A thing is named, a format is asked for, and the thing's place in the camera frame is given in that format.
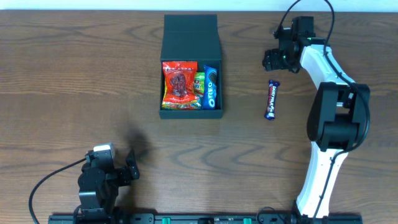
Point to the purple Dairy Milk bar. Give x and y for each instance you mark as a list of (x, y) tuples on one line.
[(270, 110)]

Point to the dark green lidded box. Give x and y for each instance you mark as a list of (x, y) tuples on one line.
[(194, 38)]

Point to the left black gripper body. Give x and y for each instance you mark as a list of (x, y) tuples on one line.
[(125, 174)]

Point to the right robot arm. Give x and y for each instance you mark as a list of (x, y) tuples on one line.
[(339, 118)]

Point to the red dried fruit bag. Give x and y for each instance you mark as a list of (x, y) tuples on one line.
[(179, 79)]

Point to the green Haribo candy bag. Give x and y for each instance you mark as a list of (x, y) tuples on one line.
[(198, 85)]

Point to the blue Oreo cookie pack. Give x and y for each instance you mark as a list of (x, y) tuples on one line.
[(210, 88)]

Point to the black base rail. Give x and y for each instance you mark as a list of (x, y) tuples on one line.
[(265, 218)]

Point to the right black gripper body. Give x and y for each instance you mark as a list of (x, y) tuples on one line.
[(270, 59)]

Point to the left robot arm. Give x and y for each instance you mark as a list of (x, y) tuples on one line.
[(99, 186)]

